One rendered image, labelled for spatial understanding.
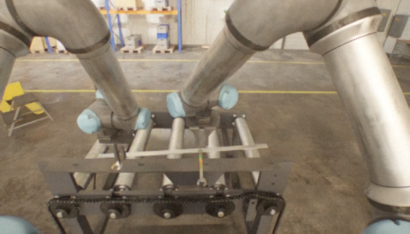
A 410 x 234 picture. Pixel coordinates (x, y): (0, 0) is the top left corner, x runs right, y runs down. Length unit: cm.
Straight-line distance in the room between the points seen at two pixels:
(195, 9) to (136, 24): 277
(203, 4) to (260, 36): 949
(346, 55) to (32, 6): 50
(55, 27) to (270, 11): 34
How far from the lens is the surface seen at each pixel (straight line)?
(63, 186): 138
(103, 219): 198
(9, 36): 46
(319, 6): 33
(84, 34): 43
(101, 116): 71
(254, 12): 31
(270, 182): 124
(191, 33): 988
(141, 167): 107
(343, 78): 39
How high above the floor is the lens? 189
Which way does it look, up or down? 27 degrees down
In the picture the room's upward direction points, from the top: 2 degrees clockwise
